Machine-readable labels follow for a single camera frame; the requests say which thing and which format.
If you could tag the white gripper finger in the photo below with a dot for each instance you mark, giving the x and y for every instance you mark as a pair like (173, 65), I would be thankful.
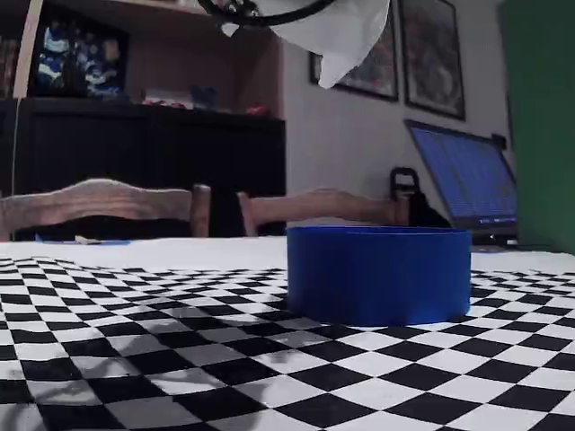
(341, 40)

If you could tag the open laptop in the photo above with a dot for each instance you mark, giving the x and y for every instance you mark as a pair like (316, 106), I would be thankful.
(467, 179)

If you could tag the blue round box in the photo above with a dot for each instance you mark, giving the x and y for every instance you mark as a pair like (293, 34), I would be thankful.
(379, 278)

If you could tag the small red shelf item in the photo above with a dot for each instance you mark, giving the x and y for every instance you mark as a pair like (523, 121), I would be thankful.
(257, 109)

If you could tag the small framed wall picture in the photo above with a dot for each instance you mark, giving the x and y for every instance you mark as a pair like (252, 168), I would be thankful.
(377, 76)

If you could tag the small blue shelf item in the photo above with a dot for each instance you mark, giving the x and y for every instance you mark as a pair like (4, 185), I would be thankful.
(204, 96)

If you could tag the black cabinet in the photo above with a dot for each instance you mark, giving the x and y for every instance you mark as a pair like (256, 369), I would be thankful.
(157, 152)

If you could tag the green board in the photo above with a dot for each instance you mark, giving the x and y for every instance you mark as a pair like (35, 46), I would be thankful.
(543, 134)

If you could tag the wooden wall shelf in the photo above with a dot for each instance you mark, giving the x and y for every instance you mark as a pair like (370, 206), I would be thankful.
(202, 58)

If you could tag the starry night painting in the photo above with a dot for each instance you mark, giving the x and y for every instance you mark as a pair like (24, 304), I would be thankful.
(81, 60)

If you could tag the black white checkerboard mat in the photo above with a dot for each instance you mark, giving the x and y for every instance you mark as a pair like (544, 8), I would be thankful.
(179, 350)

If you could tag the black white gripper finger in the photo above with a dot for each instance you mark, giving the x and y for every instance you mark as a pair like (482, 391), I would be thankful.
(233, 11)

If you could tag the blue tape strip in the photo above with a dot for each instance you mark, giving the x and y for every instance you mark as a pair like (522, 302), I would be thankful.
(81, 240)

